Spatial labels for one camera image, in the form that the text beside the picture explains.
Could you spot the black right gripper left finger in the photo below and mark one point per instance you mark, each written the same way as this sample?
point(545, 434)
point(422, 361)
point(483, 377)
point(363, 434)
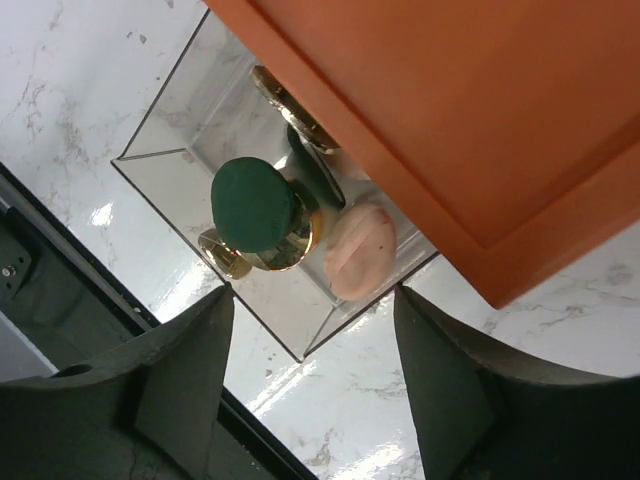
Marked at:
point(143, 410)

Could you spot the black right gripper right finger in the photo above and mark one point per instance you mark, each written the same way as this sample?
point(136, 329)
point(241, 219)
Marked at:
point(483, 409)

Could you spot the pink powder puff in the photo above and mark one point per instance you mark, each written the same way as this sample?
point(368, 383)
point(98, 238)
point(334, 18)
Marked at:
point(344, 164)
point(361, 252)

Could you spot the dark green lid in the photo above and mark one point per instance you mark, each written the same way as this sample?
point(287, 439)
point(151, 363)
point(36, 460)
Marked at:
point(245, 193)
point(311, 171)

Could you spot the gold round jar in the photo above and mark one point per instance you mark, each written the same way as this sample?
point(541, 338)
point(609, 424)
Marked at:
point(302, 225)

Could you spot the orange drawer box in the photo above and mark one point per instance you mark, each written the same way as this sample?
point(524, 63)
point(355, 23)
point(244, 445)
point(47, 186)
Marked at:
point(508, 131)

